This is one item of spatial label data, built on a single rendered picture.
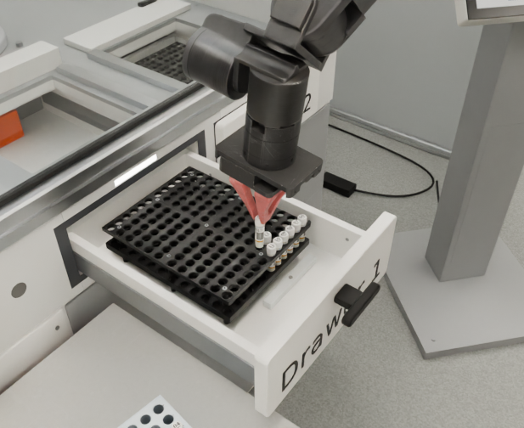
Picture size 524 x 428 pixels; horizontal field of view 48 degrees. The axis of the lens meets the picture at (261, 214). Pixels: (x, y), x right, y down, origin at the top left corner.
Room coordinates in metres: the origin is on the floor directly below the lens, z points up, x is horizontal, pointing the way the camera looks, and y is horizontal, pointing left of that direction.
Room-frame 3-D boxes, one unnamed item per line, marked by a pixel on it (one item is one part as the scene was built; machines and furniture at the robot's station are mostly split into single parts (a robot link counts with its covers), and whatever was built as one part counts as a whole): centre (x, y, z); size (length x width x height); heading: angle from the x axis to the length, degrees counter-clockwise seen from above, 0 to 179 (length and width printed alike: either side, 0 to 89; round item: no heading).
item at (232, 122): (0.92, -0.02, 0.87); 0.29 x 0.02 x 0.11; 143
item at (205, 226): (0.60, 0.07, 0.87); 0.22 x 0.18 x 0.06; 53
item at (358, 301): (0.46, -0.11, 0.91); 0.07 x 0.04 x 0.01; 143
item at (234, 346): (0.60, 0.08, 0.86); 0.40 x 0.26 x 0.06; 53
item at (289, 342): (0.48, -0.09, 0.87); 0.29 x 0.02 x 0.11; 143
